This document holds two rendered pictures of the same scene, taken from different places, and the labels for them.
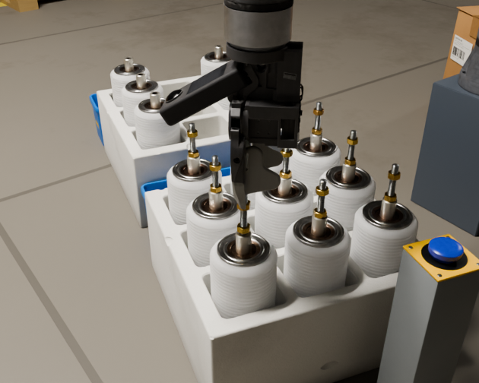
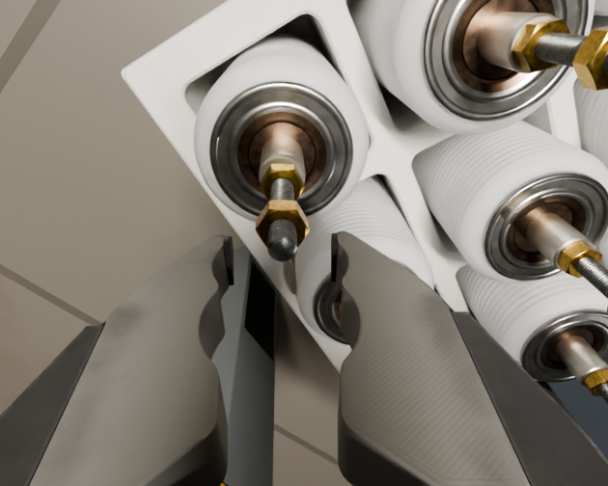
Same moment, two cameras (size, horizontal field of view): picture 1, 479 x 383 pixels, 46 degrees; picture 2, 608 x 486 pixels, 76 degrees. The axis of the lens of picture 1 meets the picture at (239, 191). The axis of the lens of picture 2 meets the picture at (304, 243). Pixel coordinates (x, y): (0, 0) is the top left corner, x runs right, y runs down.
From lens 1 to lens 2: 0.71 m
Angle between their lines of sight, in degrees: 64
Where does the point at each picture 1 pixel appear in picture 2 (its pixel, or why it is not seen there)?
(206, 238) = (390, 15)
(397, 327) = (219, 354)
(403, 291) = not seen: hidden behind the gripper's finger
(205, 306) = (206, 42)
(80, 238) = not seen: outside the picture
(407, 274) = not seen: hidden behind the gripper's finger
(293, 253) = (319, 248)
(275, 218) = (459, 199)
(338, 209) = (495, 305)
